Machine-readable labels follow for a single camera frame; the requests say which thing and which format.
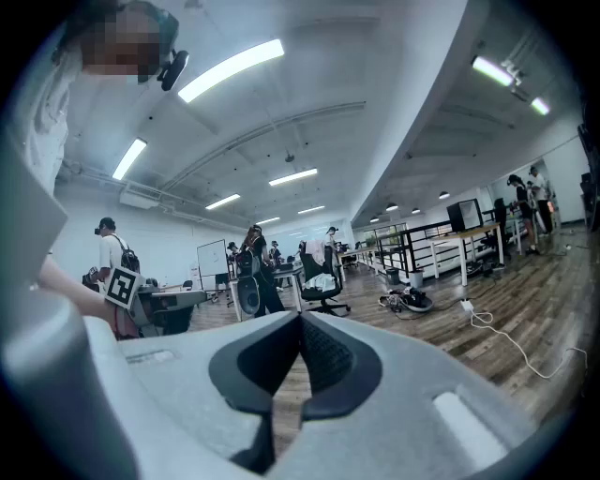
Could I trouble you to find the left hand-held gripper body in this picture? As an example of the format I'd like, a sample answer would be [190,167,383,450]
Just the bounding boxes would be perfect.
[103,265,208,339]

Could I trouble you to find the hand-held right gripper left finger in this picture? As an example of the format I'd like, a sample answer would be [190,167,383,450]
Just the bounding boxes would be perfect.
[106,310,302,480]

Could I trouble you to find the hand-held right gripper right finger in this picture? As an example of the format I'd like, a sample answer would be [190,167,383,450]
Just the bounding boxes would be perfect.
[275,310,541,480]

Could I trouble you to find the person's left forearm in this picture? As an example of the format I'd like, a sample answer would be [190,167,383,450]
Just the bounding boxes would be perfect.
[39,256,118,329]

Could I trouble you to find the white ceiling air unit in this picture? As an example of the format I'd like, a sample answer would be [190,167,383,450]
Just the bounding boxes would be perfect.
[119,185,160,210]

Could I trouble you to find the whiteboard on stand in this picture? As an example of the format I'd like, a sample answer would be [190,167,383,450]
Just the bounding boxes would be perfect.
[195,238,232,278]

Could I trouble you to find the dark round base with clutter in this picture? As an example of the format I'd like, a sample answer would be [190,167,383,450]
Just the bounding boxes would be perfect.
[378,286,435,314]

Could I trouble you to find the black office chair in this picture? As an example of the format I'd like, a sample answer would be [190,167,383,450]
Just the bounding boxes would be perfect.
[298,239,352,316]

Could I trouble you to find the white garment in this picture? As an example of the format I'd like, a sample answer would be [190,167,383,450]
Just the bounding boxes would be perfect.
[303,273,338,293]

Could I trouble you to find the black metal railing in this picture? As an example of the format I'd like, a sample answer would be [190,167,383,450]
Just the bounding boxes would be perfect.
[372,219,454,274]

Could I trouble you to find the pale pink garment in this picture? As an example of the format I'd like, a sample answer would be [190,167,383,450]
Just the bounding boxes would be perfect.
[306,239,328,267]

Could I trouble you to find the person's pale shirt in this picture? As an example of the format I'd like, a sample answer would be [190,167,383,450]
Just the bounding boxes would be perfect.
[21,46,85,198]

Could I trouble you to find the wooden top white table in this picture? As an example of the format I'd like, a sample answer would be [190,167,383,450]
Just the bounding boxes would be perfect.
[427,222,506,288]

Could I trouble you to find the black open box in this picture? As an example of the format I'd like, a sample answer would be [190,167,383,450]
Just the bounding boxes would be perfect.
[445,198,485,234]

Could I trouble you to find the person's face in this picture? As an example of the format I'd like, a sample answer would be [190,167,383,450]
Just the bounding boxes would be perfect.
[82,8,163,85]

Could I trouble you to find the long white cable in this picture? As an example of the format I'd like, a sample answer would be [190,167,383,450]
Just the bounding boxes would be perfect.
[470,309,588,381]

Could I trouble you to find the black head-worn camera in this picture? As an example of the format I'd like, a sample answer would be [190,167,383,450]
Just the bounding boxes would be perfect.
[157,48,190,93]

